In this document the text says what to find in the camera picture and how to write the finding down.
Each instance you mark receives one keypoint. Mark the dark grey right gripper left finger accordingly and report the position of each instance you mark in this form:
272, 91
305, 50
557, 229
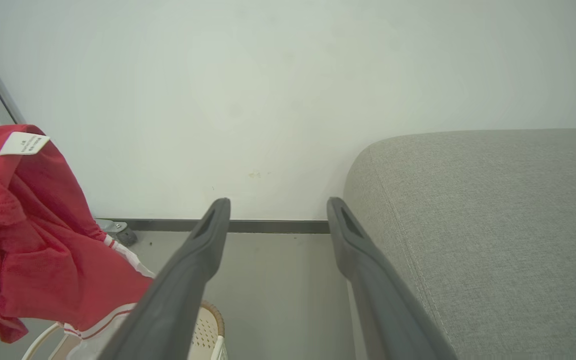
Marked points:
178, 280

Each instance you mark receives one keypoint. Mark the black baseboard strip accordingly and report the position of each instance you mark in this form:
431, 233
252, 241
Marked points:
268, 226

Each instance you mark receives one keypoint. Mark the red shirt with white trim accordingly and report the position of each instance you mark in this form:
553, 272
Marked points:
33, 235

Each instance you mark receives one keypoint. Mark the grey fabric sofa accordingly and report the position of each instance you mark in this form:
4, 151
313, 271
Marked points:
493, 240

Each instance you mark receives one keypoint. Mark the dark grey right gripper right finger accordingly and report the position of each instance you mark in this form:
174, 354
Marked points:
378, 300

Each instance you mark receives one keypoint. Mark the cream perforated laundry basket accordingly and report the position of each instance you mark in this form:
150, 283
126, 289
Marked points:
208, 330

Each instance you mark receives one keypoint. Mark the grey metal caster wheel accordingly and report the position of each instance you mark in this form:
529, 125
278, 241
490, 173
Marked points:
118, 231

